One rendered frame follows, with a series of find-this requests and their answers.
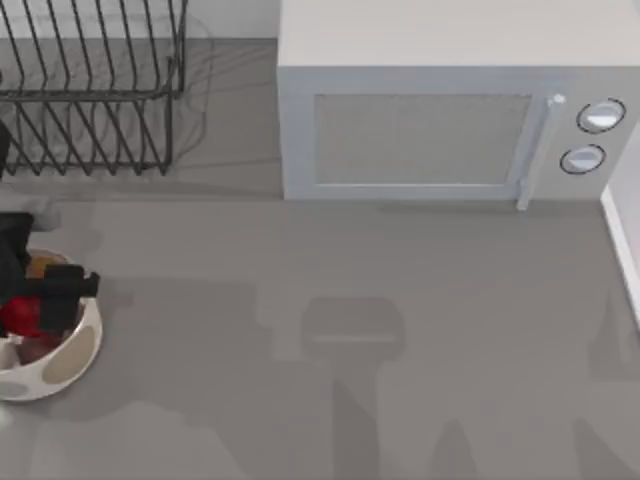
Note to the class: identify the small white microwave knob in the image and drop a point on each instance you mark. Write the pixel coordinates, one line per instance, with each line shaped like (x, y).
(582, 159)

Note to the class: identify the pale microwave oven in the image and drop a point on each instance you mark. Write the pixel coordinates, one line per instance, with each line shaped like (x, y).
(400, 35)

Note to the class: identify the red round fruit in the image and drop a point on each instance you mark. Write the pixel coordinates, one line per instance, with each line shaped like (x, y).
(20, 315)

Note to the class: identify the orange brown bread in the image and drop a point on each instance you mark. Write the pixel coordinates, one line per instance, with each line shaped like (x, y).
(40, 264)

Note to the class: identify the large white microwave knob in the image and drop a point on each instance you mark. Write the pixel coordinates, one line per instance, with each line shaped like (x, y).
(600, 116)

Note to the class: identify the pale grey rounded box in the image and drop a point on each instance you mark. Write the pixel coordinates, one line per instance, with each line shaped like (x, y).
(46, 217)

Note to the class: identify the pale microwave door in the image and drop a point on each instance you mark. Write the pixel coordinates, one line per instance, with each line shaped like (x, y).
(300, 135)

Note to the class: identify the white oval basket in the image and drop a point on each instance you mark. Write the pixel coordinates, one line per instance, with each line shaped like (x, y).
(70, 360)

